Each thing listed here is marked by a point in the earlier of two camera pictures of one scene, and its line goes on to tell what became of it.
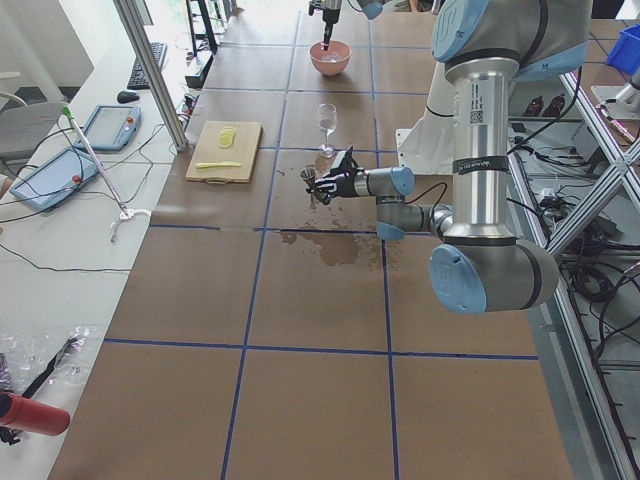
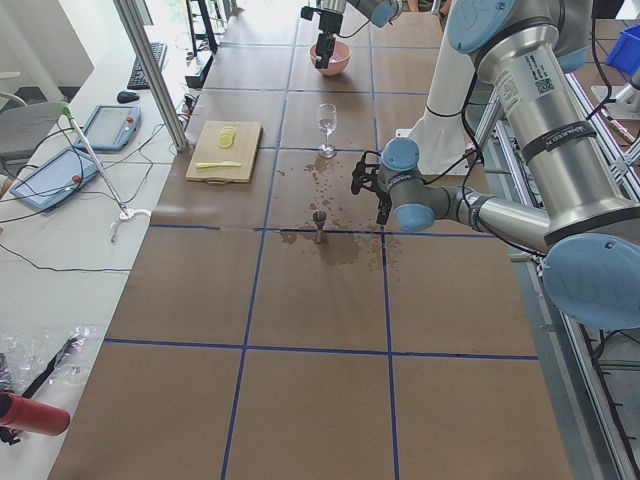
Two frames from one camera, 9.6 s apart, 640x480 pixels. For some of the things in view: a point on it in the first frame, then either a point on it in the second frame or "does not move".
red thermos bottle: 27,415 does not move
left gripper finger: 329,179 -> 384,208
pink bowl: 331,62 does not move
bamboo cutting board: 225,152 does not move
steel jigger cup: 308,174 -> 319,217
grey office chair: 23,129 does not move
